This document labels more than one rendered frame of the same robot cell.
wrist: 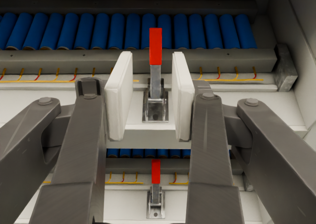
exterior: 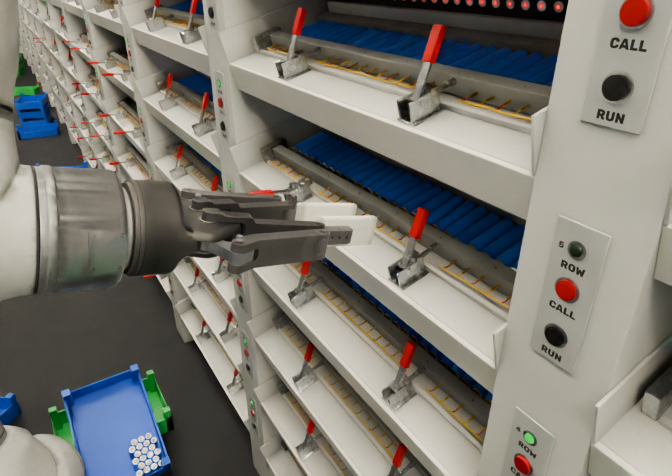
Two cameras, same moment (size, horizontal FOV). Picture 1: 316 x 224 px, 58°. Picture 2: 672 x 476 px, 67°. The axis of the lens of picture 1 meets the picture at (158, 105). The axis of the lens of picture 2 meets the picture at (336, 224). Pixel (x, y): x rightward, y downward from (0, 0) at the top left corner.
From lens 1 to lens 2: 0.41 m
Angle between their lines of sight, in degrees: 48
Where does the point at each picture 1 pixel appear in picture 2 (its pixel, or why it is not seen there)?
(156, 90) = (406, 258)
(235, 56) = (499, 273)
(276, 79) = not seen: hidden behind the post
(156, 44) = (417, 221)
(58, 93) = not seen: hidden behind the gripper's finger
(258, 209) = not seen: outside the picture
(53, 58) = (378, 206)
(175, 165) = (441, 376)
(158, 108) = (407, 277)
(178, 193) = (426, 405)
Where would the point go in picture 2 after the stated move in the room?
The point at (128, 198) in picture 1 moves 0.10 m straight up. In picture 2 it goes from (385, 373) to (389, 316)
